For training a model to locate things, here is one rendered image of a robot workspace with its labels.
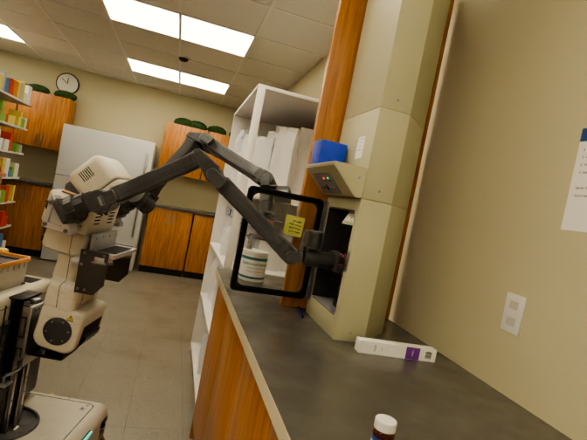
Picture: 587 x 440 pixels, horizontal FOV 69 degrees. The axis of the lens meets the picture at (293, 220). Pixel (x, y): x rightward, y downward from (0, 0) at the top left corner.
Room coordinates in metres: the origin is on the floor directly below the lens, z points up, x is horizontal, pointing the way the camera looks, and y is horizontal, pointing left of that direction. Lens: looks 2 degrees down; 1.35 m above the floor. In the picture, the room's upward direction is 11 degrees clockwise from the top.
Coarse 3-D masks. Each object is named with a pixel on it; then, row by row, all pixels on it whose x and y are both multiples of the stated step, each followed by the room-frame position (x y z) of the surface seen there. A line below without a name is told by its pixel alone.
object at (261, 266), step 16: (288, 192) 1.64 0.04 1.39; (272, 208) 1.62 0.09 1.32; (288, 208) 1.64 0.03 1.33; (304, 208) 1.66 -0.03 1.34; (288, 224) 1.64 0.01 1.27; (304, 224) 1.66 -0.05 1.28; (256, 240) 1.61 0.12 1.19; (288, 240) 1.65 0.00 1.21; (256, 256) 1.61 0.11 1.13; (272, 256) 1.63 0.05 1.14; (240, 272) 1.60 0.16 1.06; (256, 272) 1.62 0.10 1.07; (272, 272) 1.63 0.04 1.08; (288, 272) 1.65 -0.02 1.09; (304, 272) 1.67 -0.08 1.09; (272, 288) 1.64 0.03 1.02; (288, 288) 1.66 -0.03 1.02
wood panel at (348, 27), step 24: (360, 0) 1.74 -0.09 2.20; (336, 24) 1.72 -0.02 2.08; (360, 24) 1.75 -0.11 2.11; (336, 48) 1.73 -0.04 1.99; (336, 72) 1.73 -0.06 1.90; (336, 96) 1.74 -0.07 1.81; (432, 96) 1.85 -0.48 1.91; (336, 120) 1.74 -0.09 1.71; (312, 144) 1.73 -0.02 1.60; (312, 192) 1.73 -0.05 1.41; (408, 216) 1.85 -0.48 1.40
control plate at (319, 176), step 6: (318, 174) 1.57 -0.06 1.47; (324, 174) 1.51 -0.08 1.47; (318, 180) 1.62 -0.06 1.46; (324, 180) 1.55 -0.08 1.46; (330, 180) 1.49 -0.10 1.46; (330, 186) 1.53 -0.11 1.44; (336, 186) 1.47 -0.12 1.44; (324, 192) 1.65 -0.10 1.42; (330, 192) 1.58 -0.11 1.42; (336, 192) 1.51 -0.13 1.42
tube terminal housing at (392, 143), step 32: (352, 128) 1.59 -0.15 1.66; (384, 128) 1.40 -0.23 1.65; (416, 128) 1.50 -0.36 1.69; (352, 160) 1.53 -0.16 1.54; (384, 160) 1.40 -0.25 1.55; (416, 160) 1.57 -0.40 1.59; (384, 192) 1.41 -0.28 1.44; (384, 224) 1.41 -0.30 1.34; (352, 256) 1.39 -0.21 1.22; (384, 256) 1.45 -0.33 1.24; (352, 288) 1.40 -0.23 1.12; (384, 288) 1.52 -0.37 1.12; (320, 320) 1.53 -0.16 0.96; (352, 320) 1.40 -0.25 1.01
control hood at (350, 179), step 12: (312, 168) 1.60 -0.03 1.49; (324, 168) 1.48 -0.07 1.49; (336, 168) 1.37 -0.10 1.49; (348, 168) 1.37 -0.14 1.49; (360, 168) 1.38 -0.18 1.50; (336, 180) 1.44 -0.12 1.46; (348, 180) 1.37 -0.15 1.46; (360, 180) 1.38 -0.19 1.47; (348, 192) 1.41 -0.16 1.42; (360, 192) 1.39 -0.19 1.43
